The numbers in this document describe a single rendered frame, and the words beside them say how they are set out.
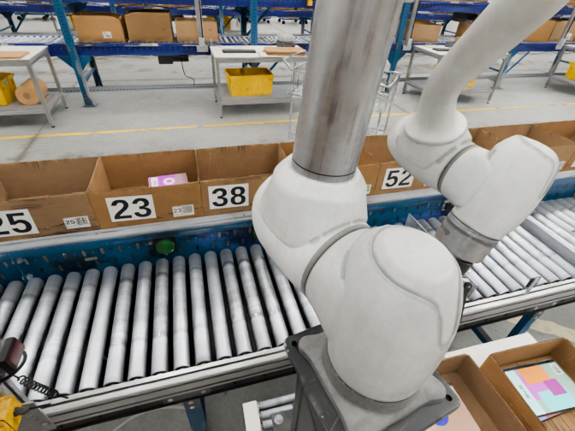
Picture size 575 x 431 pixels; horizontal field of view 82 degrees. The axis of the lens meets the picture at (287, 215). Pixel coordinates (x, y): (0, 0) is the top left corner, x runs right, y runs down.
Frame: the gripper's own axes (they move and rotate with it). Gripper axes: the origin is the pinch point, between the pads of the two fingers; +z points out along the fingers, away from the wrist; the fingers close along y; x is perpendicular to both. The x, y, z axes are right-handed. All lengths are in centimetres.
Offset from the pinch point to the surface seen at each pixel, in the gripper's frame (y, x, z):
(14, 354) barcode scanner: 70, 12, 33
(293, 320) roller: 9, -32, 40
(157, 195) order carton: 72, -56, 28
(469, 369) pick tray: -38.8, -16.5, 19.1
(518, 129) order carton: -90, -156, -44
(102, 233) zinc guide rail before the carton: 86, -47, 47
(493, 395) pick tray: -41.8, -8.6, 17.9
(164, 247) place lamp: 64, -52, 47
